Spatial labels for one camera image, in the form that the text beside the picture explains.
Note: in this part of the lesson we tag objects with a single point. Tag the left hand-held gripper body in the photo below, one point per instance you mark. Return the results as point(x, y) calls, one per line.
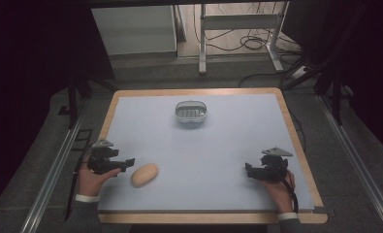
point(102, 158)

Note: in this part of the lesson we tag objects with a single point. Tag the black stand leg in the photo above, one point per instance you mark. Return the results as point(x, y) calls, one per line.
point(72, 100)

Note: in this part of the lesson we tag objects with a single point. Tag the aluminium rail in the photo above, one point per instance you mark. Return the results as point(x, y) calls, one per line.
point(50, 181)
point(357, 161)

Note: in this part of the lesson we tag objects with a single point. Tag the white power strip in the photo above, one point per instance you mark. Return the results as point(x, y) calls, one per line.
point(300, 73)

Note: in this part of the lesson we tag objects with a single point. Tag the white cabinet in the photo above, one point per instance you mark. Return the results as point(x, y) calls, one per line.
point(137, 29)

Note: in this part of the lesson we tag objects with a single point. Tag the pale blue table mat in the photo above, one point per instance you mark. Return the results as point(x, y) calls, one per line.
point(205, 155)

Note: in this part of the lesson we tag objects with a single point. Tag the white metal stand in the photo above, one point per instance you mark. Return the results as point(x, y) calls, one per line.
point(240, 22)

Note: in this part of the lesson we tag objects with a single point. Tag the metal soap dish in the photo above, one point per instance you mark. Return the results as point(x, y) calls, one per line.
point(190, 111)

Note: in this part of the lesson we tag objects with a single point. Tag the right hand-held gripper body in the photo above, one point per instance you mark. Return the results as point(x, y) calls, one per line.
point(275, 165)

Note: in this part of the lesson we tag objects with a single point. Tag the person's left hand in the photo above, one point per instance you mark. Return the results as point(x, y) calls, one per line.
point(90, 182)

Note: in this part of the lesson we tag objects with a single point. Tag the person's right hand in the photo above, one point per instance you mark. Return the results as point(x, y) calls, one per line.
point(279, 193)

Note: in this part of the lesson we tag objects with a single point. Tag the tan bread roll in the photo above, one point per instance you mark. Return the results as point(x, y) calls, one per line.
point(144, 175)

